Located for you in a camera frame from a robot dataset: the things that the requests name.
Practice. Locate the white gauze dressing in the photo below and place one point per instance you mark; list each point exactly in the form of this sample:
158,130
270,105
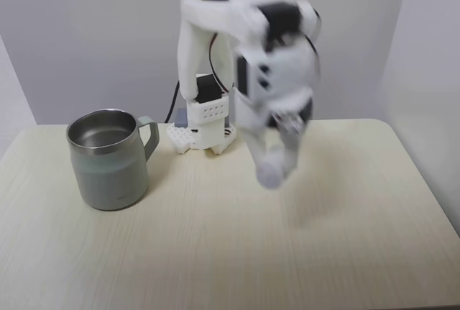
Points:
269,175

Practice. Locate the green steel mug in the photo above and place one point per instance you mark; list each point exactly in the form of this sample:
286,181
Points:
108,169

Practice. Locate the grey table clamp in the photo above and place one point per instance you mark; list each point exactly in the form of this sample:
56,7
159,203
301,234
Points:
180,118

